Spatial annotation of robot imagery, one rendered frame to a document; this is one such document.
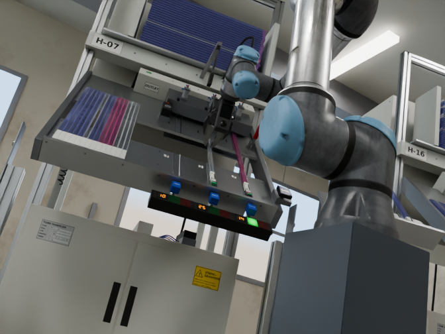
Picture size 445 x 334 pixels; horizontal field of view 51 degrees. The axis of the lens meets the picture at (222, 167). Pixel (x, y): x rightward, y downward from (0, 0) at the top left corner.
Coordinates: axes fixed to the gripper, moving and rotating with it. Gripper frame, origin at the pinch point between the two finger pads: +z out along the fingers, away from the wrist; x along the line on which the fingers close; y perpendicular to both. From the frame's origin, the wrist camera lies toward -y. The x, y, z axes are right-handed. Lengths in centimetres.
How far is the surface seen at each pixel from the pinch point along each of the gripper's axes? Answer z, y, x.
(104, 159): -6.1, -32.7, 30.9
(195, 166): -2.2, -17.7, 4.8
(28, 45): 140, 297, 138
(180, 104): 0.0, 20.9, 11.9
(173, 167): -3.3, -23.1, 11.7
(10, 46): 143, 288, 152
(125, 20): -2, 75, 43
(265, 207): -6.1, -32.8, -15.6
